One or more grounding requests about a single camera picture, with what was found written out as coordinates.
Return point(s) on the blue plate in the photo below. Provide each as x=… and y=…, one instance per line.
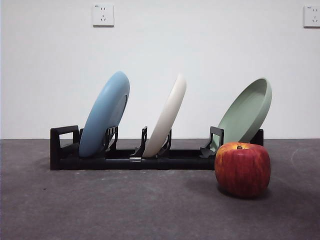
x=105, y=112

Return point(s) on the red apple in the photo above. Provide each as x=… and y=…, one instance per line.
x=242, y=170

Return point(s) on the white plate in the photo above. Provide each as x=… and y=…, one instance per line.
x=165, y=117

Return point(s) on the black plate rack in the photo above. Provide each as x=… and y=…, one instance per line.
x=175, y=163

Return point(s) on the green plate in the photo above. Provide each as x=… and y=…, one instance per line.
x=245, y=112

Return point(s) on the white wall socket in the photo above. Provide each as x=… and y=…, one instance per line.
x=103, y=15
x=312, y=16

